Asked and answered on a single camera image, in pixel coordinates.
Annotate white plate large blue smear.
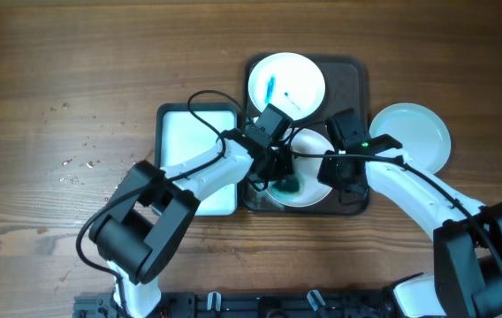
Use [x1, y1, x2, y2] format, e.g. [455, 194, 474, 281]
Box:
[266, 129, 333, 208]

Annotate black rimmed water tray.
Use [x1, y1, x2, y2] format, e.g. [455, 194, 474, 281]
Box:
[155, 102, 238, 216]

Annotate white plate single blue streak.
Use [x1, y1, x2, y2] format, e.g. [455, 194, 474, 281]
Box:
[369, 102, 452, 174]

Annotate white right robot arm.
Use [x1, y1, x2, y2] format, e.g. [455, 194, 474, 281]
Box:
[318, 103, 502, 317]

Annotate dark brown serving tray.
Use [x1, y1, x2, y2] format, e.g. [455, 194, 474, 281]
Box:
[239, 54, 370, 216]

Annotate white plate two blue marks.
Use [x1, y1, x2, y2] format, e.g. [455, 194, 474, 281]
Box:
[247, 52, 326, 121]

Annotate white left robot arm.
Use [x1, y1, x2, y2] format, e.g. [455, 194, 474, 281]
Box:
[85, 104, 293, 317]

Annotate green yellow sponge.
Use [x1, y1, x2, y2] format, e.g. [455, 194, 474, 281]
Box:
[271, 175, 303, 195]

